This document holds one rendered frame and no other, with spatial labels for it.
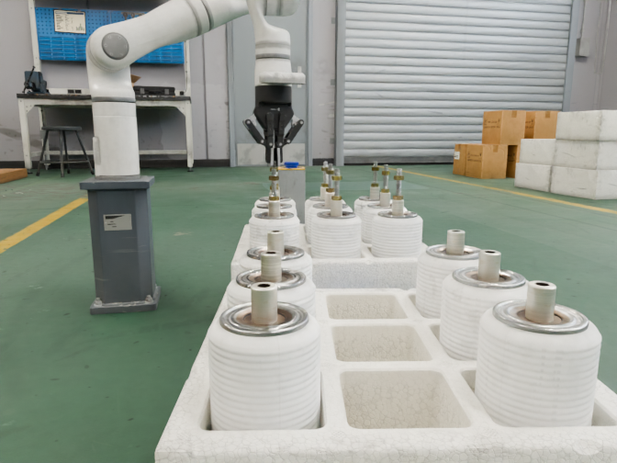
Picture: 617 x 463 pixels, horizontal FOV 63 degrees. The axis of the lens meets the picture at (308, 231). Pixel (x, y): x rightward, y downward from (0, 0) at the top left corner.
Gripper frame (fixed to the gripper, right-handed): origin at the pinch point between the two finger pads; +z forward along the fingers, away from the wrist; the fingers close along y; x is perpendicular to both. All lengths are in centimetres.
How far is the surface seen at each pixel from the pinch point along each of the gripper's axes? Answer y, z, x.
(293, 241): 1.2, 14.6, 15.6
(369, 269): -10.4, 19.0, 24.0
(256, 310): 21, 9, 64
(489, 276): -6, 10, 61
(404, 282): -16.6, 21.5, 26.0
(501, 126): -289, -8, -264
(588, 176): -245, 24, -133
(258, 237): 7.5, 13.7, 14.3
